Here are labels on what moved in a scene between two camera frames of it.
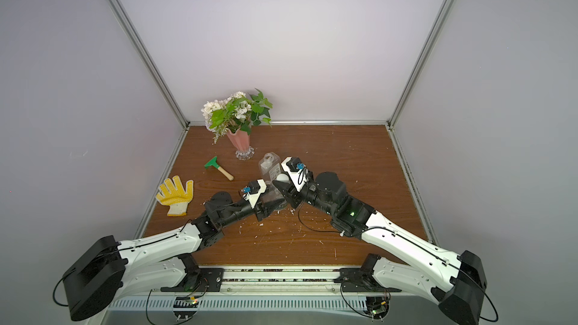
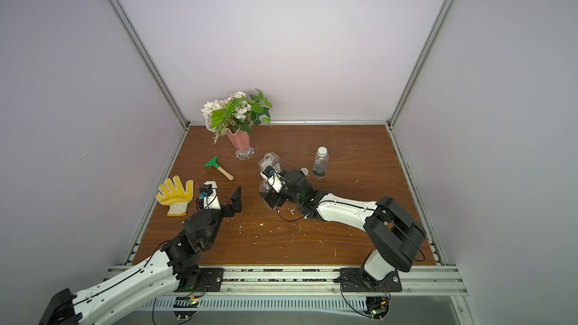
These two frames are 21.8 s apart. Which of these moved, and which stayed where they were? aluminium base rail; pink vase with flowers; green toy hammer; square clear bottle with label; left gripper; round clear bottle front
Moved: round clear bottle front; left gripper
Stayed: aluminium base rail; green toy hammer; square clear bottle with label; pink vase with flowers
